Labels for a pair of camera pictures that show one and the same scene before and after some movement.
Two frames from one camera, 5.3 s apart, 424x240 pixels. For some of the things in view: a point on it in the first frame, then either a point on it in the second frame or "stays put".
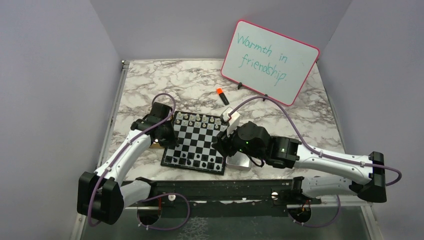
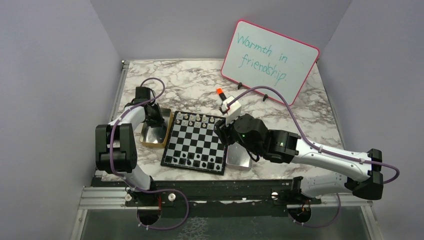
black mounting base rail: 223,198 stays put
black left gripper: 173,140 → 159,120
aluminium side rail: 113,113 stays put
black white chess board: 196,133 stays put
